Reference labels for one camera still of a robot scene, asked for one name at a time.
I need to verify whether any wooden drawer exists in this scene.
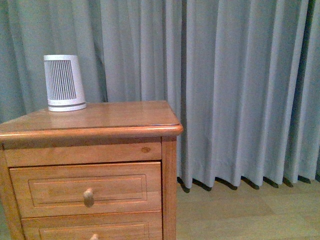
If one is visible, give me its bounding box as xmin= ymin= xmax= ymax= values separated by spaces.
xmin=22 ymin=212 xmax=163 ymax=240
xmin=10 ymin=162 xmax=162 ymax=218

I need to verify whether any wooden nightstand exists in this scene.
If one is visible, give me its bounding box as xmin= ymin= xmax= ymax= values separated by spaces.
xmin=0 ymin=101 xmax=183 ymax=240

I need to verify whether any grey pleated curtain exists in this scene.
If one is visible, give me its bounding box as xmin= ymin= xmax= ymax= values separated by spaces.
xmin=0 ymin=0 xmax=320 ymax=188

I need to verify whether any white ribbed air purifier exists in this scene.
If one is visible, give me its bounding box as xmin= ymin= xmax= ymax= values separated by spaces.
xmin=43 ymin=54 xmax=87 ymax=112

